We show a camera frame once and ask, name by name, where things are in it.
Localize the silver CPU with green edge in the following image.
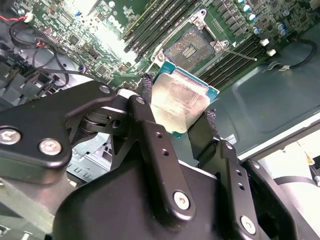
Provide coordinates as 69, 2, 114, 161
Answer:
147, 61, 221, 139

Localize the thin metal locking lever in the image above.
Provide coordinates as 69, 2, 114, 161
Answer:
223, 47, 258, 62

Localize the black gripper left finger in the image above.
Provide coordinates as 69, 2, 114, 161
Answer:
0, 73, 198, 226

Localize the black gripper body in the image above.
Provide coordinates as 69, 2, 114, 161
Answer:
53, 158, 241, 240

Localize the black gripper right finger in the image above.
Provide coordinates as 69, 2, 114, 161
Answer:
188, 108, 301, 240

